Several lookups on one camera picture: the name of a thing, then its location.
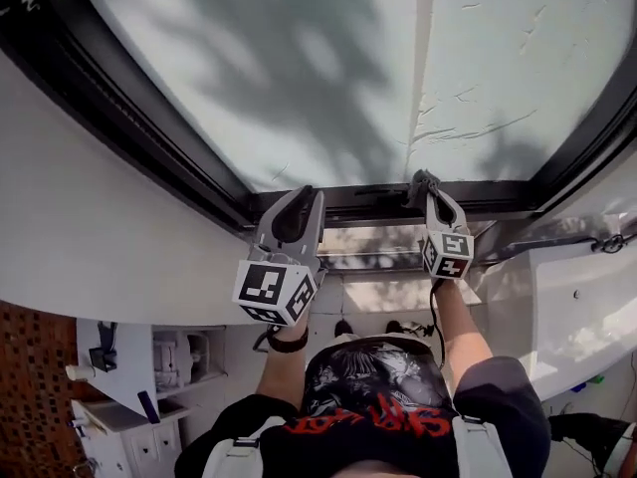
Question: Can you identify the dark brown wristband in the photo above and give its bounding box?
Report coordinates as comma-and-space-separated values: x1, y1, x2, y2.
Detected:
266, 325, 310, 354

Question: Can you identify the person's right forearm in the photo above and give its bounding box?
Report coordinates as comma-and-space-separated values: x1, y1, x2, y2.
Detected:
432, 279, 494, 392

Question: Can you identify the white board panel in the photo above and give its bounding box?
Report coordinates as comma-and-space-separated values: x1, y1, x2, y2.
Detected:
527, 239, 637, 402

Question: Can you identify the grey cloth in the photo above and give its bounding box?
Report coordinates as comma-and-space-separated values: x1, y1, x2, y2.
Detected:
403, 168, 443, 211

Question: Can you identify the black metal hook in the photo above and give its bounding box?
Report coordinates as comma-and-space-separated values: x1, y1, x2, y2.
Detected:
591, 234, 637, 254

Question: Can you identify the person's black printed shirt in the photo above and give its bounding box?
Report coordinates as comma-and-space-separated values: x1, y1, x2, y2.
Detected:
173, 334, 552, 478

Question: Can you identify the frosted window glass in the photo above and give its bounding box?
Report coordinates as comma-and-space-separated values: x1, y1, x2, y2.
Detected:
74, 0, 637, 193

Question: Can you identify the black adapter with cable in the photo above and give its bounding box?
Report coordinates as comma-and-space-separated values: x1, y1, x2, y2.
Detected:
88, 321, 119, 372

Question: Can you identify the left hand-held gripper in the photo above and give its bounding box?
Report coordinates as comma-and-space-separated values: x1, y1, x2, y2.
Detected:
232, 185, 328, 328

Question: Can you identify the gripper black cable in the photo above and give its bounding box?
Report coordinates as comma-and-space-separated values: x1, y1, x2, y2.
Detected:
252, 324, 280, 352
428, 277, 448, 370

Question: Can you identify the white storage shelf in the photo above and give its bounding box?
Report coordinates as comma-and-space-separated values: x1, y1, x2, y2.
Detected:
151, 326, 228, 400

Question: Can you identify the person's left forearm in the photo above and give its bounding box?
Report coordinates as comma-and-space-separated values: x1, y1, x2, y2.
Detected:
256, 324, 310, 410

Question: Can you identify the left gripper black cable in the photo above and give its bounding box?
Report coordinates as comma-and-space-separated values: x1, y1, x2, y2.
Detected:
252, 324, 280, 352

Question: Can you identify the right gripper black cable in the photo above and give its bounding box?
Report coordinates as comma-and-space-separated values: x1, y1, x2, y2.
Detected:
428, 277, 448, 370

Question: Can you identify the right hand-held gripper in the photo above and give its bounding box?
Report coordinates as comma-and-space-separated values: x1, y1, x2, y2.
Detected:
420, 190, 475, 281

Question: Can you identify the white drawer cabinet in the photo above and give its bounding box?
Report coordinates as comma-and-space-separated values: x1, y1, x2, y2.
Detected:
69, 398, 193, 478

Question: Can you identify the white harness strap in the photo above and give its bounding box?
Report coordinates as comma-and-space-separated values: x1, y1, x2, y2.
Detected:
450, 413, 514, 478
201, 415, 273, 478

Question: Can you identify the purple phone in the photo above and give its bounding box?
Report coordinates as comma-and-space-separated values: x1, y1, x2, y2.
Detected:
136, 389, 161, 425

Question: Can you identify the black-framed glass window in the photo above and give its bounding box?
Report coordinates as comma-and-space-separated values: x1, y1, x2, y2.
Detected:
0, 0, 637, 233

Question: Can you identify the white side table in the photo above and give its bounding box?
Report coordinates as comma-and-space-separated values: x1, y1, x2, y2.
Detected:
75, 319, 160, 417

